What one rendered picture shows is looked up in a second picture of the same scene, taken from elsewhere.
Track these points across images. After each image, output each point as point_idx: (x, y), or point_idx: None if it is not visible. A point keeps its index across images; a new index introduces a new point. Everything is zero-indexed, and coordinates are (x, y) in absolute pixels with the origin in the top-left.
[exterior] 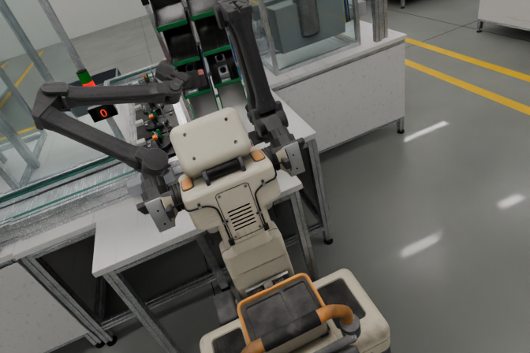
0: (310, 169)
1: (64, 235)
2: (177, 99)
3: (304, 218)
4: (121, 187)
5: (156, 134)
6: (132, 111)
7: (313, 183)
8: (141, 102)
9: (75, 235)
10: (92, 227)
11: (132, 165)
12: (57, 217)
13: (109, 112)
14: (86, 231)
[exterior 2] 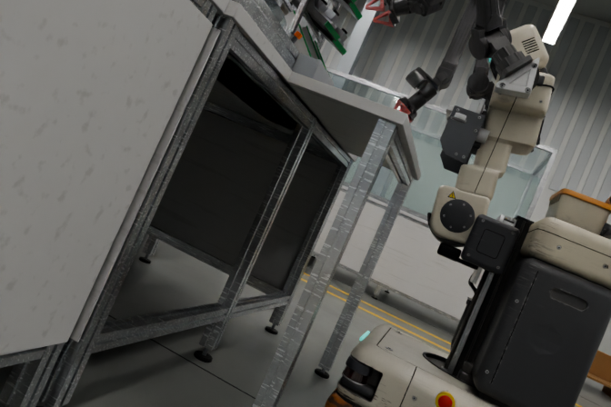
0: (323, 202)
1: (275, 49)
2: (432, 13)
3: (394, 223)
4: (291, 57)
5: None
6: None
7: (315, 223)
8: None
9: (275, 64)
10: (285, 74)
11: (493, 26)
12: (251, 17)
13: None
14: (281, 73)
